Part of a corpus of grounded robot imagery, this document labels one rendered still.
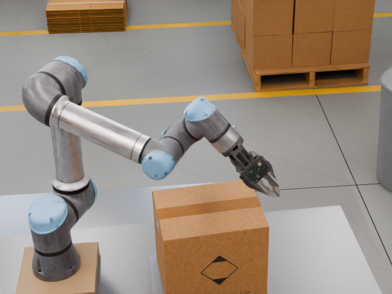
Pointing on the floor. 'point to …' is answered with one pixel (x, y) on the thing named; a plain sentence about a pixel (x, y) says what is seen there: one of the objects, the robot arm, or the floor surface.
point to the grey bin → (385, 132)
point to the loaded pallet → (304, 40)
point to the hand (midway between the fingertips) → (275, 192)
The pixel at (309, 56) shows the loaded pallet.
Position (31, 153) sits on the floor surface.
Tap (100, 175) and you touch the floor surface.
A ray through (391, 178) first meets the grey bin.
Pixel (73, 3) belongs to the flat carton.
